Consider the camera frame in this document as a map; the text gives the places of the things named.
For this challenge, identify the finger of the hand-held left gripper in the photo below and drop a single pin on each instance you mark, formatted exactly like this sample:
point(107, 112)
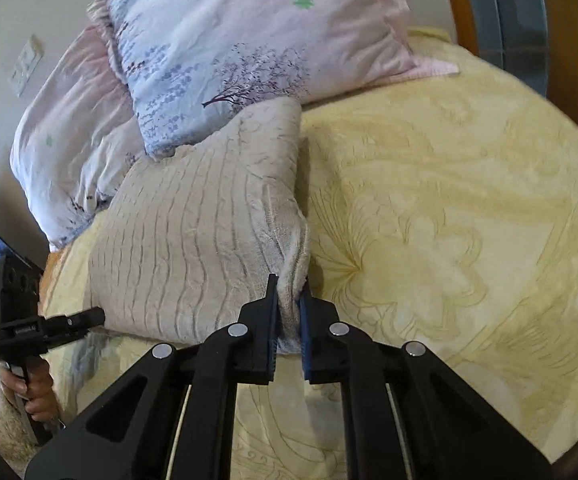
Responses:
point(79, 320)

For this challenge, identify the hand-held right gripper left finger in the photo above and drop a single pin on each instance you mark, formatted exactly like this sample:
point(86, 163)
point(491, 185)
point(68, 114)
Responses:
point(261, 330)

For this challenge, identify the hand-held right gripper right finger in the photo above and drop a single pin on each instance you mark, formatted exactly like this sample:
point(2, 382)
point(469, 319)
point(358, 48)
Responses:
point(306, 340)

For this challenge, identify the person's left hand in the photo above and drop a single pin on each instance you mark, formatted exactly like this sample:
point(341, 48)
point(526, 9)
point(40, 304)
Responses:
point(39, 390)

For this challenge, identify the pink floral pillow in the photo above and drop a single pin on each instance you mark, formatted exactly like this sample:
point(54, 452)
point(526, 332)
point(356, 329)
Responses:
point(69, 150)

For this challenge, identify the yellow patterned blanket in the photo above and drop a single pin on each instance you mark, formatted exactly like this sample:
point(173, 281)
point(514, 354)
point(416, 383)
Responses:
point(444, 210)

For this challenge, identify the pink tree print pillow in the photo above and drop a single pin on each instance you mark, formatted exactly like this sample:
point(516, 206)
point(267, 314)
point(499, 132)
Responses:
point(244, 45)

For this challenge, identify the wooden glass door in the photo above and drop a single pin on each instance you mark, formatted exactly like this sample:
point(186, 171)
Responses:
point(514, 25)

